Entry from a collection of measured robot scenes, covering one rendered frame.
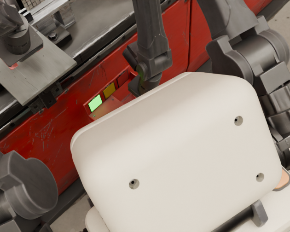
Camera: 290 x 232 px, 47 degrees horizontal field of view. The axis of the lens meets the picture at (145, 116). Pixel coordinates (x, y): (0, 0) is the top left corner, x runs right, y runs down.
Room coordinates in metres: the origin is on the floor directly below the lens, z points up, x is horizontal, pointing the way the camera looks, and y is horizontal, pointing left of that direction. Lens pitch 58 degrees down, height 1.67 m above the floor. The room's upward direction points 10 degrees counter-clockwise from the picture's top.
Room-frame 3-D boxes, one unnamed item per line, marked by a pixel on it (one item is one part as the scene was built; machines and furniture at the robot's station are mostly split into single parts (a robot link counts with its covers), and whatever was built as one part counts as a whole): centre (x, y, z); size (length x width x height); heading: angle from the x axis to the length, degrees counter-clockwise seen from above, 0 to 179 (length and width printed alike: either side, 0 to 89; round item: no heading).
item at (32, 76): (0.67, 0.31, 1.00); 0.26 x 0.18 x 0.01; 37
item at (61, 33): (0.76, 0.33, 0.89); 0.30 x 0.05 x 0.03; 127
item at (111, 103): (0.59, 0.05, 0.75); 0.20 x 0.16 x 0.18; 129
